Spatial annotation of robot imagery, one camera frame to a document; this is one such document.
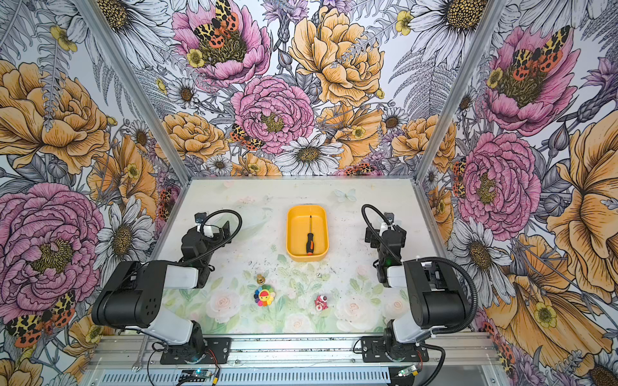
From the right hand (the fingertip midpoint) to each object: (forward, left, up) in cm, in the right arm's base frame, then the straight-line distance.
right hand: (383, 230), depth 94 cm
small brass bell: (-16, +46, -5) cm, 49 cm away
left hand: (+2, +64, +2) cm, 64 cm away
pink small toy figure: (-25, +25, -3) cm, 36 cm away
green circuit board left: (-43, +62, -7) cm, 76 cm away
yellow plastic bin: (+10, +34, -6) cm, 36 cm away
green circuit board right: (-44, +1, -8) cm, 45 cm away
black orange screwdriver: (-2, +29, -5) cm, 29 cm away
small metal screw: (-14, +25, -6) cm, 30 cm away
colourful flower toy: (-22, +44, -5) cm, 50 cm away
